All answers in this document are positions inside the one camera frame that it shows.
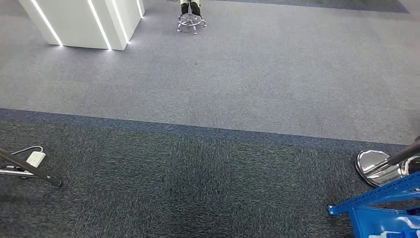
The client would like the blue metal shelf rack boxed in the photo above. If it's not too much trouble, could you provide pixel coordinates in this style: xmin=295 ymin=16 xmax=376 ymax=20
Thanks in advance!
xmin=328 ymin=171 xmax=420 ymax=238

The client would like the white power cable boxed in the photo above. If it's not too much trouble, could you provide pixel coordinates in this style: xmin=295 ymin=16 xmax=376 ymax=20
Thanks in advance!
xmin=11 ymin=145 xmax=44 ymax=156

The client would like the white power strip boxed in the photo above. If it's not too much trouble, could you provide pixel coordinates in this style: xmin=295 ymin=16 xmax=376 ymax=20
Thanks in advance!
xmin=25 ymin=150 xmax=47 ymax=169

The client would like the person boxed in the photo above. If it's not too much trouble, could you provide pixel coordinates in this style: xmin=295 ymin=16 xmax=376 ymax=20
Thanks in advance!
xmin=179 ymin=0 xmax=202 ymax=17

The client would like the white lit display block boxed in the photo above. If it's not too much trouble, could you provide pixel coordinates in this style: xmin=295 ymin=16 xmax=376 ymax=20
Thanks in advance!
xmin=18 ymin=0 xmax=146 ymax=51

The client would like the chrome five-leg stool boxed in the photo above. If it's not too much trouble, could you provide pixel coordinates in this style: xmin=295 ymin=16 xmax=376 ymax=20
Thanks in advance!
xmin=176 ymin=0 xmax=208 ymax=36

